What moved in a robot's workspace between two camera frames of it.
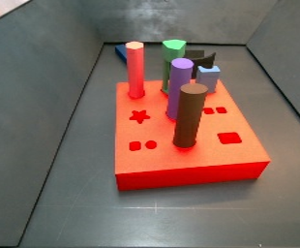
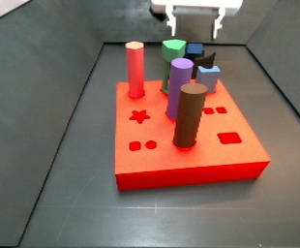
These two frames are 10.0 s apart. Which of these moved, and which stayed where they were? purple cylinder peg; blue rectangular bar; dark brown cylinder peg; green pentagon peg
Moved: blue rectangular bar
Stayed: purple cylinder peg; green pentagon peg; dark brown cylinder peg
